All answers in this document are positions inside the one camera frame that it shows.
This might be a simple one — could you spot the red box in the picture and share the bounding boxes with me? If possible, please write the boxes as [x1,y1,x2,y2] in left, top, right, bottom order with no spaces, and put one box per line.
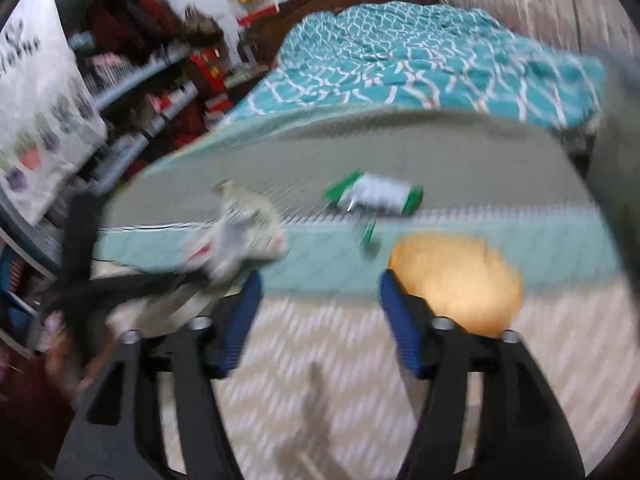
[187,47,226,93]

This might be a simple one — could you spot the person's left hand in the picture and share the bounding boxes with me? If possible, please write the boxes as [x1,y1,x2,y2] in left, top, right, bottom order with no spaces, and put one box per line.
[42,310,108,401]

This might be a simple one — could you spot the beige zigzag tablecloth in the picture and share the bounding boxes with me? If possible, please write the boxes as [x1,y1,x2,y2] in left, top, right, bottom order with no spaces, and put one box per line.
[95,280,621,480]

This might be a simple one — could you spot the red bags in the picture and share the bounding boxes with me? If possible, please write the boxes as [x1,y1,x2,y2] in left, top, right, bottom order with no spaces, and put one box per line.
[87,0,171,56]

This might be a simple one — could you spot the orange peel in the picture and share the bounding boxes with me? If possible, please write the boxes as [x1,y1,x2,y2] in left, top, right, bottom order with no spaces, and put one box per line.
[387,232,525,339]

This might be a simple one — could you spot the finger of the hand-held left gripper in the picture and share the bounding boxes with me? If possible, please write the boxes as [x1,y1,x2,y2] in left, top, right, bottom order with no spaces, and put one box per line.
[90,267,216,306]

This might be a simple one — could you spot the brown handbag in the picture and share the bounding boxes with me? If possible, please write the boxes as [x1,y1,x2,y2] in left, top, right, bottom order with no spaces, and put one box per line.
[177,7,226,48]

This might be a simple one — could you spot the cactus printed cloth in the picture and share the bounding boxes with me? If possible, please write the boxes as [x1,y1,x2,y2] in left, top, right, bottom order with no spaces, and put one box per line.
[0,0,108,226]

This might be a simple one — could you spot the clear plastic wrapper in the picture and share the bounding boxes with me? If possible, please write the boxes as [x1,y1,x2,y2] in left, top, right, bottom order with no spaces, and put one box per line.
[107,180,288,333]

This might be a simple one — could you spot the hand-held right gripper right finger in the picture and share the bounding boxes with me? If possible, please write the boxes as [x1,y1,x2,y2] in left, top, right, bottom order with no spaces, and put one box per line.
[378,269,586,480]

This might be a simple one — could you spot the grey shelf rack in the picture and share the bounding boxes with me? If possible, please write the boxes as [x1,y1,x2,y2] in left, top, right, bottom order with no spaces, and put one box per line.
[0,0,236,356]

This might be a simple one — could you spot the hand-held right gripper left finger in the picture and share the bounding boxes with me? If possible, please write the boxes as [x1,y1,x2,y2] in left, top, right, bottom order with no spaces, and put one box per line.
[55,270,263,480]

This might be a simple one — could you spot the teal patterned blanket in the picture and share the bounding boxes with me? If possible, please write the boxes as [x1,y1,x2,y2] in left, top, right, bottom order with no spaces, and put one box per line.
[220,1,608,133]

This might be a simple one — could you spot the small green scrap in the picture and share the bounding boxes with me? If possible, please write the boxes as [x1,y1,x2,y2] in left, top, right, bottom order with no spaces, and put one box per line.
[357,217,381,251]

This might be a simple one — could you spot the green and white packet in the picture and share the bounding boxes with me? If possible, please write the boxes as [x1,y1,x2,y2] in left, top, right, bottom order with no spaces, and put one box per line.
[324,170,425,218]

